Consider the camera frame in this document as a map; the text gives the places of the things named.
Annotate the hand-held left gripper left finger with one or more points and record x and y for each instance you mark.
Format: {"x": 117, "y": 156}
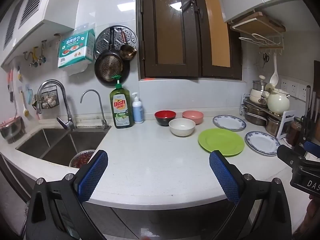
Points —
{"x": 92, "y": 177}

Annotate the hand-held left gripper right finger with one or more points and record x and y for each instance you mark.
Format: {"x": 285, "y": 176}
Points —
{"x": 225, "y": 177}

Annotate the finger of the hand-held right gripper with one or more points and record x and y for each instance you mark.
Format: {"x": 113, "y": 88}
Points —
{"x": 285, "y": 152}
{"x": 311, "y": 147}

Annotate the blue patterned white plate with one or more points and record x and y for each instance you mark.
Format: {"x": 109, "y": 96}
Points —
{"x": 229, "y": 123}
{"x": 261, "y": 143}

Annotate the pink bowl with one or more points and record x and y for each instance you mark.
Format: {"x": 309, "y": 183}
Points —
{"x": 192, "y": 115}

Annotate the black knife holder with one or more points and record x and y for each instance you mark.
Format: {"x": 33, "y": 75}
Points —
{"x": 307, "y": 128}

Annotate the dark jar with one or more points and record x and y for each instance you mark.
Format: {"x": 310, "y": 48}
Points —
{"x": 293, "y": 132}

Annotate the steel bowl of red fruit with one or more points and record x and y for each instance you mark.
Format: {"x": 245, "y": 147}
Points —
{"x": 81, "y": 158}

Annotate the small steel pot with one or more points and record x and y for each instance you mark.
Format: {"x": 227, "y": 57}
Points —
{"x": 273, "y": 127}

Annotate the green plate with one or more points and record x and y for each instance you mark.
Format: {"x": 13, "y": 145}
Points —
{"x": 221, "y": 142}

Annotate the shallow steel pan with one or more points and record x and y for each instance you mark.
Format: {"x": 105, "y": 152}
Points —
{"x": 255, "y": 120}

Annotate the cream kettle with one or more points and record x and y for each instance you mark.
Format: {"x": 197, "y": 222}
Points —
{"x": 277, "y": 103}

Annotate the steel double sink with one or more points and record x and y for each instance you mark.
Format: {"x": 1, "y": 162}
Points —
{"x": 57, "y": 142}

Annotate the small steel faucet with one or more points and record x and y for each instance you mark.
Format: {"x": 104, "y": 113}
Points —
{"x": 106, "y": 125}

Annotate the tall steel kitchen faucet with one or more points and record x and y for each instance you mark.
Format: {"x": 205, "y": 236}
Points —
{"x": 63, "y": 123}

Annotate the stacked steel pots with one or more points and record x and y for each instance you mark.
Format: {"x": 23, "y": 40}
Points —
{"x": 247, "y": 102}

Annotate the cream pot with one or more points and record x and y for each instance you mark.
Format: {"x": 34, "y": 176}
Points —
{"x": 256, "y": 96}

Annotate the white bowl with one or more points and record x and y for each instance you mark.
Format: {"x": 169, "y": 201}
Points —
{"x": 182, "y": 127}

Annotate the dark base cabinet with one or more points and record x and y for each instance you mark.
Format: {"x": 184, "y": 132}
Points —
{"x": 150, "y": 220}

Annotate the steel lidded pot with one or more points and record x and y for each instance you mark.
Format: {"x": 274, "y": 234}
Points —
{"x": 258, "y": 85}

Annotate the green dish soap bottle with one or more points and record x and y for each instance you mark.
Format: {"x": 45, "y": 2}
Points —
{"x": 121, "y": 110}

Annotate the white ladle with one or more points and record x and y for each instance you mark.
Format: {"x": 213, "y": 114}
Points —
{"x": 273, "y": 78}

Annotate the white blue pump bottle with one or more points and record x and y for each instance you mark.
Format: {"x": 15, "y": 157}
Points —
{"x": 137, "y": 112}

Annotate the pink rimmed steel basin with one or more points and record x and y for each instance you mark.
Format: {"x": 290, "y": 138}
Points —
{"x": 11, "y": 130}

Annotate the yellow dish brush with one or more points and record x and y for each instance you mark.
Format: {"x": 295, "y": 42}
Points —
{"x": 25, "y": 111}

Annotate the black scissors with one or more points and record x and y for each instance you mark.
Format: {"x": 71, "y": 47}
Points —
{"x": 266, "y": 58}

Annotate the blue cloth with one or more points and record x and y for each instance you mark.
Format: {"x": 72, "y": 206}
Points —
{"x": 30, "y": 96}

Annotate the black frying pan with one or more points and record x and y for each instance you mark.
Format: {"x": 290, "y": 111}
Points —
{"x": 110, "y": 67}

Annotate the pink hanging utensil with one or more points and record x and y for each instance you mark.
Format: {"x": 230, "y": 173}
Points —
{"x": 10, "y": 85}

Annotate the dark brown window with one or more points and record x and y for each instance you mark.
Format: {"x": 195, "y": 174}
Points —
{"x": 195, "y": 55}

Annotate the paper towel pack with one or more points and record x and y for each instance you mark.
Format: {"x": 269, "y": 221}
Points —
{"x": 75, "y": 50}

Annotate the copper ladle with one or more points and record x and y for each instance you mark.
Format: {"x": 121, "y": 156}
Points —
{"x": 127, "y": 52}

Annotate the wooden cutting board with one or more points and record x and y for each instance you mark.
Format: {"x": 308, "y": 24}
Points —
{"x": 260, "y": 25}

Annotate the round steel steamer tray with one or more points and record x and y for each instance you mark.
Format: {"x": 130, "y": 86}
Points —
{"x": 131, "y": 40}

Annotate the white wall socket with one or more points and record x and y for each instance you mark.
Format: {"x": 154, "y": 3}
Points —
{"x": 303, "y": 92}
{"x": 293, "y": 89}
{"x": 285, "y": 85}

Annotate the white vented wall cabinet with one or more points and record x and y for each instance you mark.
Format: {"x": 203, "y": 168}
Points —
{"x": 50, "y": 5}

